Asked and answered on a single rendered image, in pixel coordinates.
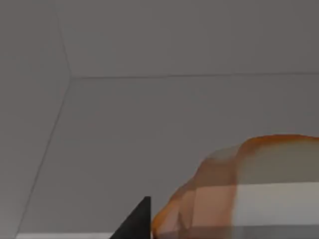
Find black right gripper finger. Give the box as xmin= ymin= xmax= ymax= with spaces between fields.
xmin=109 ymin=196 xmax=152 ymax=239

